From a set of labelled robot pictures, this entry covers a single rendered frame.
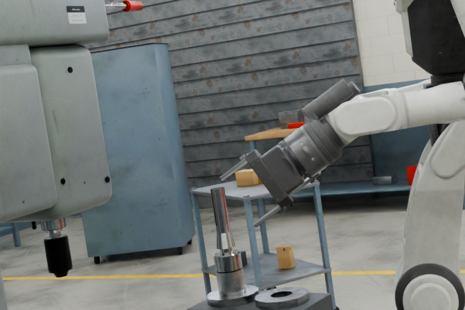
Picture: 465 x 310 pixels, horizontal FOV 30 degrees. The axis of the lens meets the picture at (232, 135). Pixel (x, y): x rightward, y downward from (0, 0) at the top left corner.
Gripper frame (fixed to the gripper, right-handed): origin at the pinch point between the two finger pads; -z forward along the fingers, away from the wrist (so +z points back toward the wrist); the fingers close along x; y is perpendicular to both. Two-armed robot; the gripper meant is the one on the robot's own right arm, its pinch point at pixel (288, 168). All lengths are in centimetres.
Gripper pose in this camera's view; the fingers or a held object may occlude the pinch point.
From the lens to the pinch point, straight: 218.4
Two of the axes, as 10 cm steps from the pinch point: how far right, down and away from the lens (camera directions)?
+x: -6.5, -7.6, -0.2
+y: -2.0, 2.0, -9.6
